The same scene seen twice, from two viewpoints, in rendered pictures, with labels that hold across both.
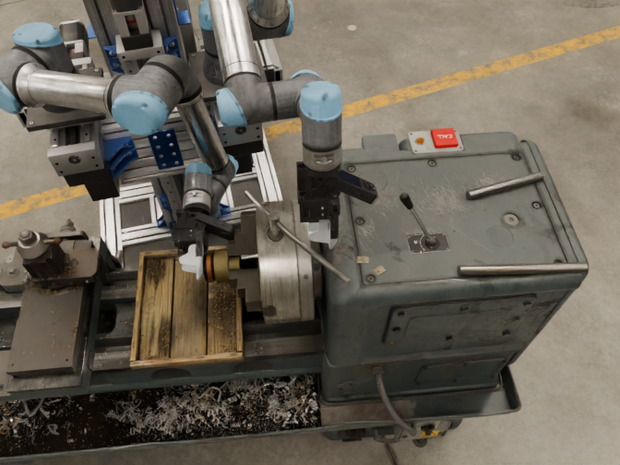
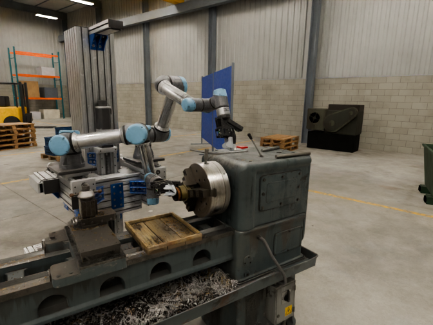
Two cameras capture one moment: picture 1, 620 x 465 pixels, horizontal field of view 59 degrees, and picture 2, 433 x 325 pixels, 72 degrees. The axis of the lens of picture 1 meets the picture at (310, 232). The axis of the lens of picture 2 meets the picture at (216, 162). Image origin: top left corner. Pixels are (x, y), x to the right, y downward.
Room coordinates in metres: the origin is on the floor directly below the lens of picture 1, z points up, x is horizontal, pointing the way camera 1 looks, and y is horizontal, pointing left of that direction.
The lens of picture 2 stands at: (-0.74, 0.81, 1.59)
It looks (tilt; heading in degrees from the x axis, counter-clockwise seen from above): 12 degrees down; 332
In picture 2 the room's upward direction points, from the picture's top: 1 degrees clockwise
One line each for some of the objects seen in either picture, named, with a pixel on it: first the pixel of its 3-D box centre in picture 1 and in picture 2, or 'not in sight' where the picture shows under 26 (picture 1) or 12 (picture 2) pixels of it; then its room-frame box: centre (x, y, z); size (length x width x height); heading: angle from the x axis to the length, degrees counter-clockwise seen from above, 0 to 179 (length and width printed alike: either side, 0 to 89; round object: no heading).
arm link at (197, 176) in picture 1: (197, 184); (152, 180); (0.99, 0.32, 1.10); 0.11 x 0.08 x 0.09; 4
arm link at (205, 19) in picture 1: (222, 22); (144, 135); (1.40, 0.25, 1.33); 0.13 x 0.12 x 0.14; 102
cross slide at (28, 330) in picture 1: (54, 298); (90, 233); (0.70, 0.70, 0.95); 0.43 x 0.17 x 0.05; 5
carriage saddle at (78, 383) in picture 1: (43, 313); (81, 247); (0.69, 0.75, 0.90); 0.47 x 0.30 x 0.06; 5
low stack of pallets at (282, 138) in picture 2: not in sight; (279, 143); (6.72, -5.57, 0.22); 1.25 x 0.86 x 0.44; 115
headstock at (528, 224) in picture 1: (429, 247); (254, 182); (0.80, -0.32, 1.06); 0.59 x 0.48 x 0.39; 95
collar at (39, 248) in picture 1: (31, 243); (86, 193); (0.77, 0.71, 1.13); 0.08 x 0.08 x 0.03
